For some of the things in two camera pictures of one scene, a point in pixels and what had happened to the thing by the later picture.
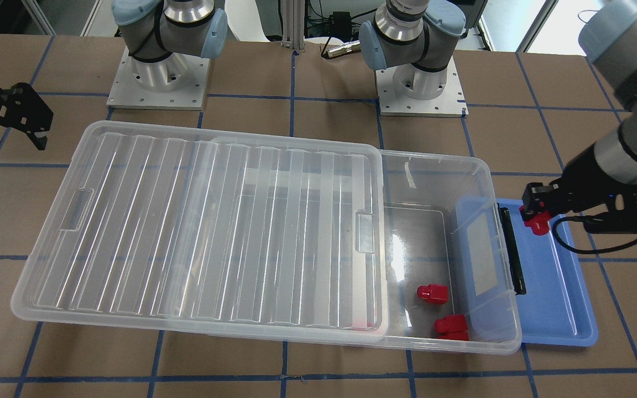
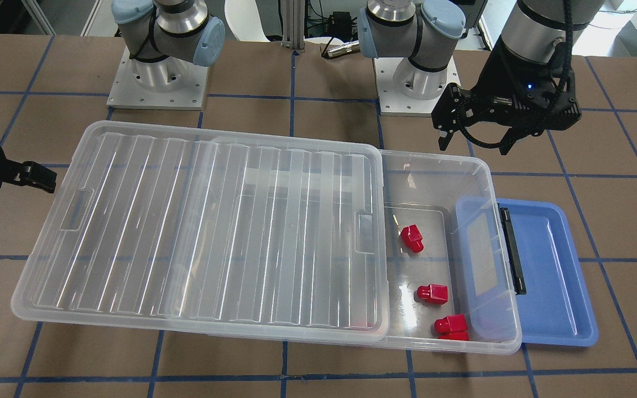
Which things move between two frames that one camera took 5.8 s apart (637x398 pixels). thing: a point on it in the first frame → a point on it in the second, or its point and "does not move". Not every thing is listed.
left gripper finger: [621, 221] → [514, 134]
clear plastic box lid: [174, 230] does not move
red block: [452, 327] does not move
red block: [433, 293] does not move
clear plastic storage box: [444, 225] does not move
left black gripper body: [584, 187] → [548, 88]
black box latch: [518, 283] does not move
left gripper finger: [537, 198] → [453, 111]
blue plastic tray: [557, 309] does not move
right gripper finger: [22, 109] → [34, 174]
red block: [539, 224] → [412, 237]
